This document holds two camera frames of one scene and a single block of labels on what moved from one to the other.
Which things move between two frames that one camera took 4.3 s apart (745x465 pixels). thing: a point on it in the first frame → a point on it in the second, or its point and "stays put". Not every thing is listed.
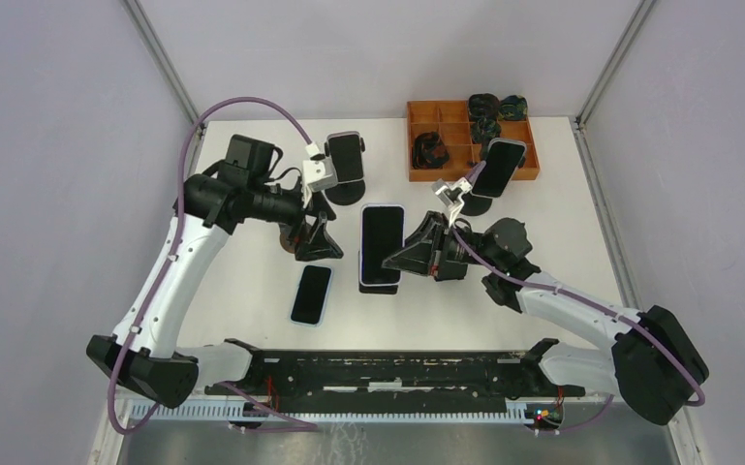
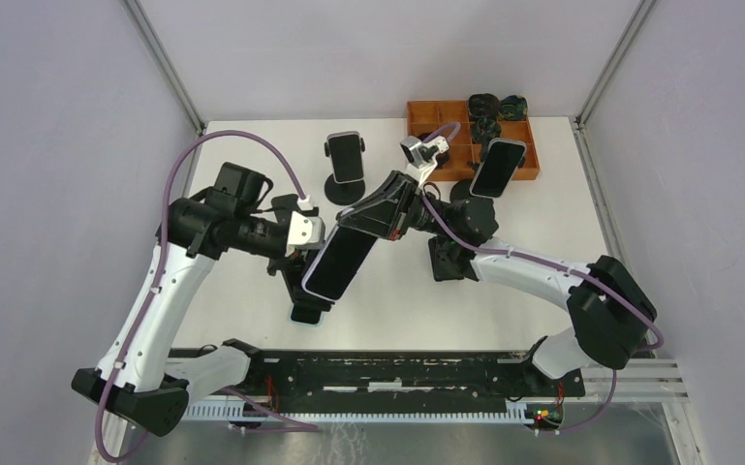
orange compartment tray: x=451 y=121 stays put
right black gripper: x=424 y=247 → x=388 y=211
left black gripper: x=317 y=243 → x=294 y=262
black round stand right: x=475 y=205 stays put
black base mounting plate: x=386 y=382 stays put
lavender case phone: x=382 y=236 → x=336 y=265
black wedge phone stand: x=450 y=270 stays put
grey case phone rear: x=345 y=149 stays put
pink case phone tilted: x=502 y=159 stays put
